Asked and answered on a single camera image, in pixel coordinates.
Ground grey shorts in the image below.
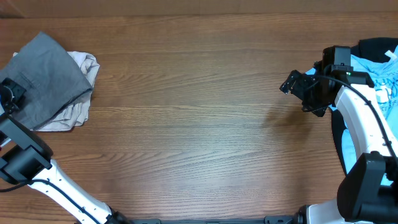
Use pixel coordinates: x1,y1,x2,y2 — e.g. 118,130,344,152
1,32,93,129

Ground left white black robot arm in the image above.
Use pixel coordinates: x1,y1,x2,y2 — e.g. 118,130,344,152
1,78,130,224

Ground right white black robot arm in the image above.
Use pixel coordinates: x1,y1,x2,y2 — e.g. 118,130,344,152
280,45,397,223

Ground light blue printed t-shirt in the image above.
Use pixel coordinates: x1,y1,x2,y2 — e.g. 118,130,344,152
304,45,398,187

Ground black garment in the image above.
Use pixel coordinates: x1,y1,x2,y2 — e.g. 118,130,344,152
331,37,397,174

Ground folded beige shorts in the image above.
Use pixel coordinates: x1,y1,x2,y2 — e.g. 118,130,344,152
31,51,100,131

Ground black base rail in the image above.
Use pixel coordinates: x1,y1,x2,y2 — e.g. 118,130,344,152
107,214,307,224

